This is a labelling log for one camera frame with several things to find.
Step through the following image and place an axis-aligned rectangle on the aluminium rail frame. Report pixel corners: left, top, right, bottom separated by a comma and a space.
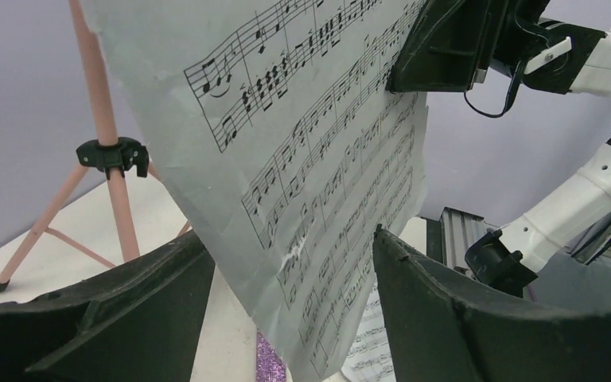
426, 208, 496, 278

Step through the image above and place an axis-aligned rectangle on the purple glitter microphone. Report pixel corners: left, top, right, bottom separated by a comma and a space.
255, 331, 286, 382

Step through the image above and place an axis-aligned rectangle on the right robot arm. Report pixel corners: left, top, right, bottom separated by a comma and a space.
387, 1, 611, 296

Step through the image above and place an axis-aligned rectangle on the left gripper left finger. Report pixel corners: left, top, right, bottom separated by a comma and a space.
0, 232, 215, 381

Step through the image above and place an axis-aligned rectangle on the sheet music page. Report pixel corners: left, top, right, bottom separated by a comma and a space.
81, 1, 427, 381
341, 283, 396, 382

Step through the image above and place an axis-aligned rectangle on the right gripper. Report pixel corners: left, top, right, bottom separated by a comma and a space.
386, 0, 606, 94

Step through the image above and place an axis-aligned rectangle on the pink music stand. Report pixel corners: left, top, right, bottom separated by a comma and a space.
0, 1, 161, 293

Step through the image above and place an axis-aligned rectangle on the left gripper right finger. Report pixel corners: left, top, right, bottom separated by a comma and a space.
373, 226, 611, 381

